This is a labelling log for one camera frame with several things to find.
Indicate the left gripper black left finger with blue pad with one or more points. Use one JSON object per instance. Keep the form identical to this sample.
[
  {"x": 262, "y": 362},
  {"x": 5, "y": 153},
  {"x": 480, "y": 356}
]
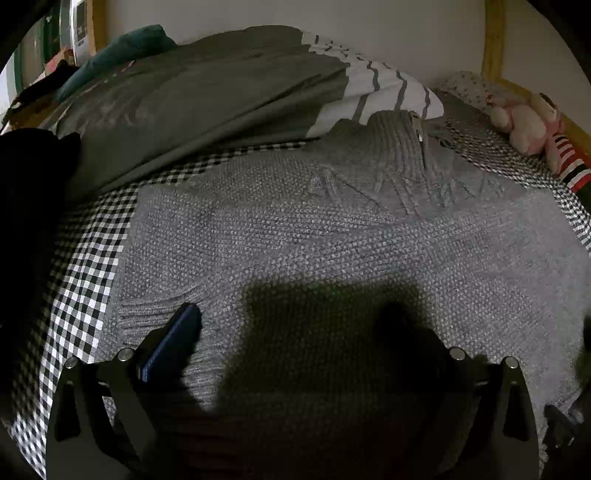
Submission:
[{"x": 107, "y": 418}]

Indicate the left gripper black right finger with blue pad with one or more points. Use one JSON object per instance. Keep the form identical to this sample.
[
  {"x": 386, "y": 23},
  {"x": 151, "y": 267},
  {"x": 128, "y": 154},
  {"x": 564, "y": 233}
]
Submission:
[{"x": 473, "y": 419}]

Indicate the grey knit zip sweater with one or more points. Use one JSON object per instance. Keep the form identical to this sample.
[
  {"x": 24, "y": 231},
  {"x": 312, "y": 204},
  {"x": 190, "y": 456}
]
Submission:
[{"x": 284, "y": 252}]

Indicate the stack of dark folded clothes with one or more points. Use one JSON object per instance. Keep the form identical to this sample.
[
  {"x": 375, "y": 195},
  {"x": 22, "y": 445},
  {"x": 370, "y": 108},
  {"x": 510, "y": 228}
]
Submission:
[{"x": 37, "y": 173}]

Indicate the clutter of clothes on desk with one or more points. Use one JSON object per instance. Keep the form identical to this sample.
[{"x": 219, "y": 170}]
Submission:
[{"x": 34, "y": 104}]

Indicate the black white gingham bedsheet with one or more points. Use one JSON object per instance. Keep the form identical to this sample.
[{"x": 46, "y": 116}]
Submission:
[{"x": 75, "y": 297}]

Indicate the red white striped cloth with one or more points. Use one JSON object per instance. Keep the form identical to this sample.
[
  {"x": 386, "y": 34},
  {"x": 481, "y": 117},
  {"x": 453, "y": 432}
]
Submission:
[{"x": 569, "y": 163}]

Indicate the grey checked pillow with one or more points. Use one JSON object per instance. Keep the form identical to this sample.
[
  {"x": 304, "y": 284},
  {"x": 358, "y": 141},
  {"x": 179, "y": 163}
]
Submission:
[{"x": 471, "y": 135}]

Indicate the pink plush toy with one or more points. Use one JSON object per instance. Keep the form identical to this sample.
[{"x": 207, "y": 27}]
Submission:
[{"x": 530, "y": 125}]

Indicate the white speckled pillow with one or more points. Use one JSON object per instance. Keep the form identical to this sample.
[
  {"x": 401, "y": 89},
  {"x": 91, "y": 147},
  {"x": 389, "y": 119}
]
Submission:
[{"x": 478, "y": 92}]

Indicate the dark grey striped duvet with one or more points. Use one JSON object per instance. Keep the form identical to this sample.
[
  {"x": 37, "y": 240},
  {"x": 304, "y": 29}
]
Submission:
[{"x": 261, "y": 85}]

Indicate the teal pillow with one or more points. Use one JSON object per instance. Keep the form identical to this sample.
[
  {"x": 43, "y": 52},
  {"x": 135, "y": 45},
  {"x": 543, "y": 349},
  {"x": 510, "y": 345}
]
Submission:
[{"x": 141, "y": 43}]

